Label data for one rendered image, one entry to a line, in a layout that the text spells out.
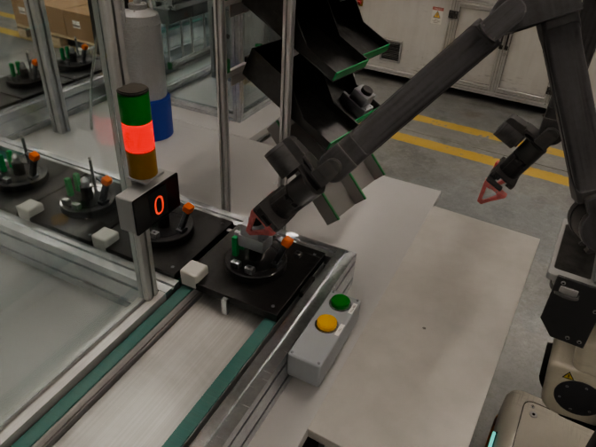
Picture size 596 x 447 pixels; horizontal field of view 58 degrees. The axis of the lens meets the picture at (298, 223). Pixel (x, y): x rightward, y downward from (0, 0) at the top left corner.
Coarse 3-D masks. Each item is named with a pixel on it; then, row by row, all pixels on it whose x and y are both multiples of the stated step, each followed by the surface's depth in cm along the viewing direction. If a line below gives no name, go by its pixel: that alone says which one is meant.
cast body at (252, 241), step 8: (248, 216) 116; (240, 224) 114; (256, 224) 113; (240, 232) 115; (240, 240) 116; (248, 240) 115; (256, 240) 114; (264, 240) 114; (248, 248) 116; (256, 248) 115; (264, 248) 115
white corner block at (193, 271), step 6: (186, 264) 116; (192, 264) 116; (198, 264) 116; (204, 264) 117; (180, 270) 115; (186, 270) 115; (192, 270) 115; (198, 270) 115; (204, 270) 115; (186, 276) 114; (192, 276) 114; (198, 276) 114; (204, 276) 116; (186, 282) 116; (192, 282) 115; (198, 282) 114
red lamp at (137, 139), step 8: (152, 120) 89; (128, 128) 87; (136, 128) 87; (144, 128) 87; (152, 128) 89; (128, 136) 88; (136, 136) 87; (144, 136) 88; (152, 136) 89; (128, 144) 89; (136, 144) 88; (144, 144) 89; (152, 144) 90; (136, 152) 89; (144, 152) 89
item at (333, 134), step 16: (256, 48) 122; (272, 48) 128; (256, 64) 123; (272, 64) 133; (304, 64) 130; (256, 80) 125; (272, 80) 122; (304, 80) 132; (320, 80) 129; (272, 96) 124; (304, 96) 130; (320, 96) 131; (304, 112) 126; (320, 112) 129; (336, 112) 130; (304, 128) 122; (320, 128) 125; (336, 128) 128; (352, 128) 130; (320, 144) 121
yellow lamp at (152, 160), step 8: (128, 152) 90; (152, 152) 91; (128, 160) 91; (136, 160) 90; (144, 160) 90; (152, 160) 91; (128, 168) 92; (136, 168) 91; (144, 168) 91; (152, 168) 92; (136, 176) 92; (144, 176) 92; (152, 176) 93
